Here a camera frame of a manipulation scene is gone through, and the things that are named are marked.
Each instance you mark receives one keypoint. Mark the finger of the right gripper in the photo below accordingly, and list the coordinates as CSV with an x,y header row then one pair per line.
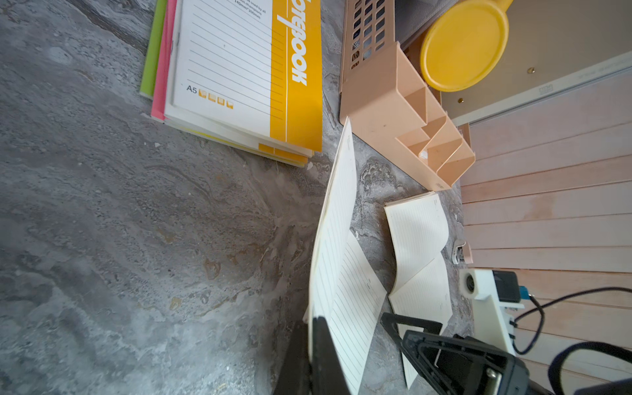
x,y
455,365
412,323

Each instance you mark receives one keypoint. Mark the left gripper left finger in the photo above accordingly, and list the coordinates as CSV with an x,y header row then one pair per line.
x,y
294,378

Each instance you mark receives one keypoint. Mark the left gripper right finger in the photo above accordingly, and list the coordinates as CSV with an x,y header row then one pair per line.
x,y
327,375

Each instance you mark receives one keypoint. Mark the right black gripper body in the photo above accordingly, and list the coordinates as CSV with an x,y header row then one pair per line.
x,y
581,368

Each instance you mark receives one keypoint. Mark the purple cover notebook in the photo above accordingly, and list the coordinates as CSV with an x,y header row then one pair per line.
x,y
148,81

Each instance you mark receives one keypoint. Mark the open cream notebook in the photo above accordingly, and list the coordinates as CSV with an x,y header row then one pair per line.
x,y
419,231

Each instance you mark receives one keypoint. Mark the beige desk organizer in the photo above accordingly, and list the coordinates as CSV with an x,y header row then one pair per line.
x,y
389,104

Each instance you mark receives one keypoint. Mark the yellow watering can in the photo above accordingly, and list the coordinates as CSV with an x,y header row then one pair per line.
x,y
465,44

